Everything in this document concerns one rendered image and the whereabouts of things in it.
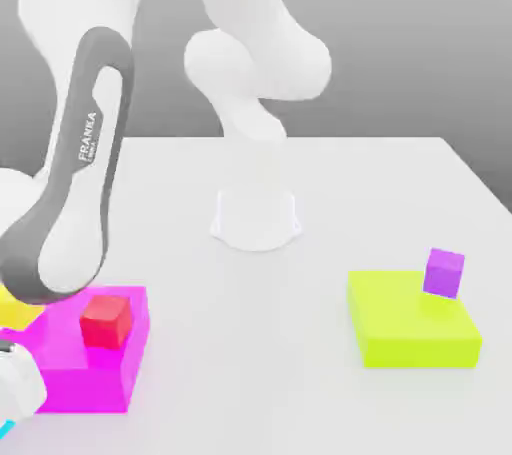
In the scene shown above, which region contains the small purple cube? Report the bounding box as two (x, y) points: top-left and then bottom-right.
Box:
(422, 247), (466, 300)

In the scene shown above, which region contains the large lime box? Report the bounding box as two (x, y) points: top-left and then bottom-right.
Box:
(346, 270), (484, 369)

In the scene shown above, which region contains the small red cube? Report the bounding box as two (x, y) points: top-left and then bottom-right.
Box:
(78, 294), (133, 351)

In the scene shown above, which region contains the small yellow cube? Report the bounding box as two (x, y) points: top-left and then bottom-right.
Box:
(0, 285), (46, 333)

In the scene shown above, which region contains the large magenta box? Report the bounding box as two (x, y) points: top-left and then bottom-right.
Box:
(0, 285), (151, 415)

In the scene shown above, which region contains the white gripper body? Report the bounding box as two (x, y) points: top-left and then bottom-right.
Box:
(0, 344), (48, 425)

